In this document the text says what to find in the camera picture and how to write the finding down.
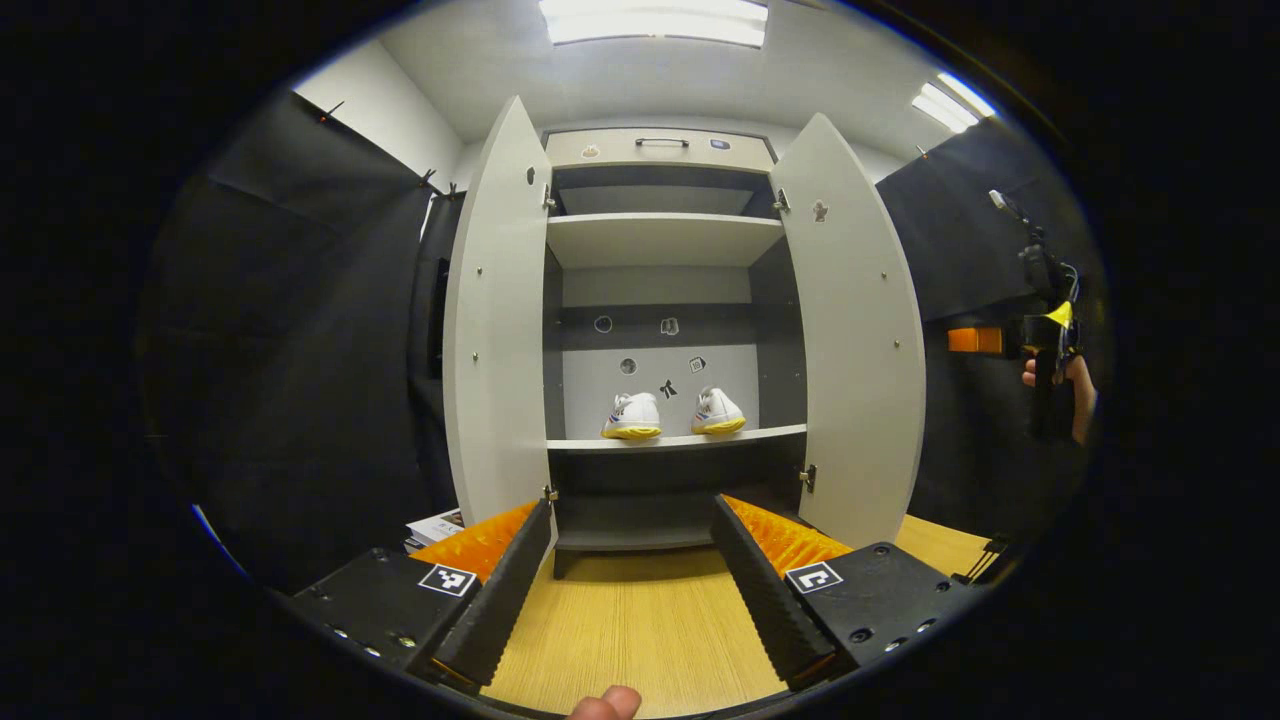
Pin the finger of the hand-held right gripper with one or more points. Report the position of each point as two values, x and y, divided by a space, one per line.
975 340

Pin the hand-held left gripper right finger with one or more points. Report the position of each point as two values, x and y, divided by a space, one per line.
765 600

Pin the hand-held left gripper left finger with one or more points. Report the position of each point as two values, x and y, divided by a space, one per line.
500 600

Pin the white cabinet door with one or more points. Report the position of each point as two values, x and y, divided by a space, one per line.
500 320
855 330

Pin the white shoe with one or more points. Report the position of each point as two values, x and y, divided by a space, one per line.
718 412
632 417

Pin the white shoe cabinet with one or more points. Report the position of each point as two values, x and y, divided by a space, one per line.
660 240

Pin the white book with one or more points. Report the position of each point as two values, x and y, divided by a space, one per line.
438 527

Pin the small ceiling light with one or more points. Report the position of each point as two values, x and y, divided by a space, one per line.
950 102

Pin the large ceiling light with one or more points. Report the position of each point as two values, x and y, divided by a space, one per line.
655 22

